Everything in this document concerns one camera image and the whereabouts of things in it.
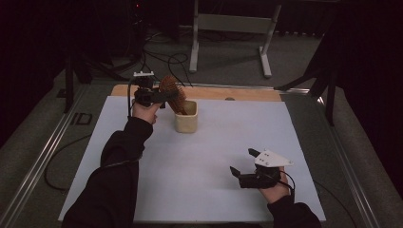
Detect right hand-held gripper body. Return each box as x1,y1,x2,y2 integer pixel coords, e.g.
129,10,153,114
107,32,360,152
238,149,295,190

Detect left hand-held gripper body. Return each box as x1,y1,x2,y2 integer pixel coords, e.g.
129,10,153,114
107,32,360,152
132,70,163,108

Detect brown wooden hairbrush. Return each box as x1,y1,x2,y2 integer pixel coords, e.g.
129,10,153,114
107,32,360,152
158,74,188,116

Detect beige square cup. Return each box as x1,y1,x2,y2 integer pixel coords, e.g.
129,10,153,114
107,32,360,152
174,100,199,134

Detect person's right hand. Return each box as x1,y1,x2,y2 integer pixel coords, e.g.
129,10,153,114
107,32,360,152
258,172,291,204

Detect person's left hand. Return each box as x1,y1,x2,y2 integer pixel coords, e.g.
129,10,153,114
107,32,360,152
130,99,163,125

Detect white table mat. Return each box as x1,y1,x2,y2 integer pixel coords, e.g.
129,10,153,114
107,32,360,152
57,95,327,222

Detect dark equipment rack red light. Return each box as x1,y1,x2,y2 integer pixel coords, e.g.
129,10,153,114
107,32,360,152
125,0,150,61

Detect black metal stand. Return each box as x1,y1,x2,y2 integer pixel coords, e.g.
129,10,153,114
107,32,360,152
62,55,131,114
274,18,341,127

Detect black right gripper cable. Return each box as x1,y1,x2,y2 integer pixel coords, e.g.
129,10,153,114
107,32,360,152
278,170,297,203

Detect black tangled floor cables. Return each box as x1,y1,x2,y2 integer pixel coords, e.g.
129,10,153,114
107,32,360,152
132,29,195,88

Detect thin black floor cable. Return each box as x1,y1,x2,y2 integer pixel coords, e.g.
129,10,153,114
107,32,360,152
43,134,93,193
313,180,358,228

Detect aluminium floor rail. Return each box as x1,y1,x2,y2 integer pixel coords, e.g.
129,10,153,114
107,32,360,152
317,96,381,228
0,83,90,228

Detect white metal stand frame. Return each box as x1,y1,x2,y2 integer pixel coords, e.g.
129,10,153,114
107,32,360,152
188,0,283,79

